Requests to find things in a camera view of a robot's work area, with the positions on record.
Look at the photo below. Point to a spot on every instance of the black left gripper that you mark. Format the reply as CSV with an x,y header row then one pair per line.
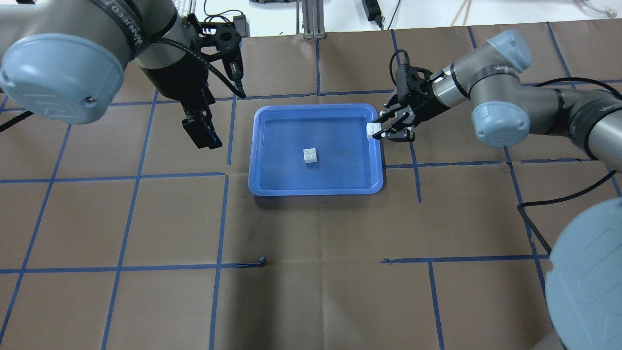
x,y
171,83

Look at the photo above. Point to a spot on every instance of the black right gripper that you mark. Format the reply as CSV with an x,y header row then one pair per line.
x,y
422,106

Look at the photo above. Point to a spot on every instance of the white block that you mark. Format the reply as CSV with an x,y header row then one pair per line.
x,y
373,128
310,155

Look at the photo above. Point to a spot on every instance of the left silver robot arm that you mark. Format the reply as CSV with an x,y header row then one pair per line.
x,y
65,59

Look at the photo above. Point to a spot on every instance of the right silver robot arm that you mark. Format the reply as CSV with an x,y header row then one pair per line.
x,y
583,288

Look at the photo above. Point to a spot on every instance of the blue plastic tray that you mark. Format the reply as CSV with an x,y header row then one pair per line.
x,y
349,163

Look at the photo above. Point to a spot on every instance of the black power adapter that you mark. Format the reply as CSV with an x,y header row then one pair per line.
x,y
241,25

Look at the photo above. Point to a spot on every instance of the aluminium frame post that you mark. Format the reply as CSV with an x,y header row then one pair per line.
x,y
312,19

